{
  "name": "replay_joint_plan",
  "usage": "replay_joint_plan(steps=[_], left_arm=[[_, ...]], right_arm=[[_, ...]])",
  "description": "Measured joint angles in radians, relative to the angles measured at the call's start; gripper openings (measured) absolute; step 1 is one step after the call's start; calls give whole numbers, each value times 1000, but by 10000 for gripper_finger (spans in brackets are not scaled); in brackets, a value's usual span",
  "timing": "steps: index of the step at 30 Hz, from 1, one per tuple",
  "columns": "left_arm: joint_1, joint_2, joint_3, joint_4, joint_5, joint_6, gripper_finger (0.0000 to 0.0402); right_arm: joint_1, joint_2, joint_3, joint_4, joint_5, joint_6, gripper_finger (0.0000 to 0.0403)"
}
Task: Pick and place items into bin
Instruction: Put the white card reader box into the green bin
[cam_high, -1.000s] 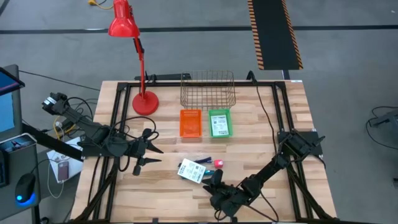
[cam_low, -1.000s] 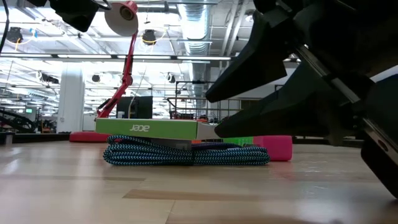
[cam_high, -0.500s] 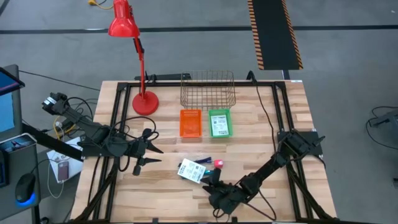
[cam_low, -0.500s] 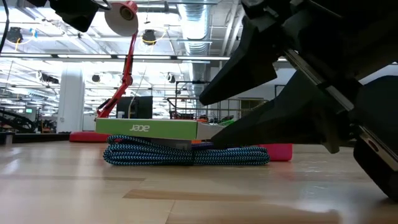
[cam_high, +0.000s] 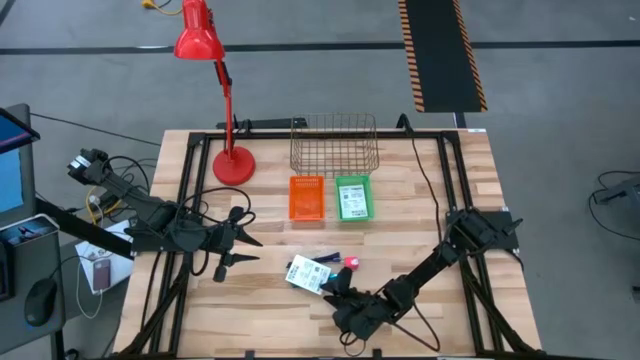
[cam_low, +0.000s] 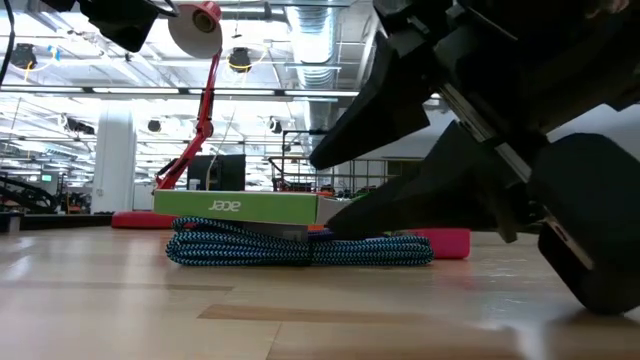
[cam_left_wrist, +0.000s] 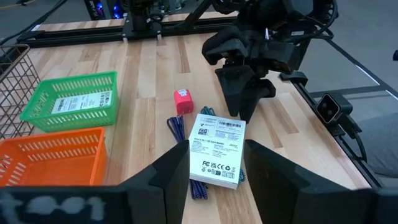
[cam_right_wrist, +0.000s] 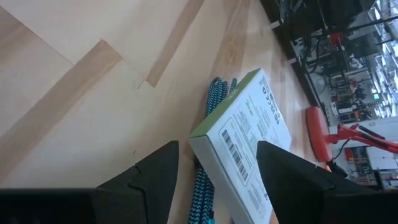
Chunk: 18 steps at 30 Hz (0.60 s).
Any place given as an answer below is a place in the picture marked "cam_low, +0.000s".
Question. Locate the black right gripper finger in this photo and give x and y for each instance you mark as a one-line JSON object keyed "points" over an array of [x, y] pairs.
{"points": [[390, 105], [440, 195]]}

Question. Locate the pink case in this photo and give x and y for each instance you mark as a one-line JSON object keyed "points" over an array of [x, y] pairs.
{"points": [[447, 243]]}

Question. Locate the green and white acer box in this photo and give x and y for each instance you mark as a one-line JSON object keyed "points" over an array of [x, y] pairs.
{"points": [[240, 206]]}

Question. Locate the black ceiling-mounted device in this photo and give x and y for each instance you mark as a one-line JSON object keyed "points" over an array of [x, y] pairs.
{"points": [[240, 59]]}

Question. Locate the black box-shaped computer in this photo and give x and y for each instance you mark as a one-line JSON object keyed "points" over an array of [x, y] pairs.
{"points": [[225, 175]]}

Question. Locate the red desk lamp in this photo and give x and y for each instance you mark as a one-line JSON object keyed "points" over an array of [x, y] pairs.
{"points": [[202, 110]]}

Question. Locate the silver ventilation duct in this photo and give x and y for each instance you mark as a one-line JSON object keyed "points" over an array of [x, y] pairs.
{"points": [[312, 50]]}

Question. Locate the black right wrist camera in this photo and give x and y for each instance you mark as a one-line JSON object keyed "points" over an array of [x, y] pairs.
{"points": [[595, 200]]}

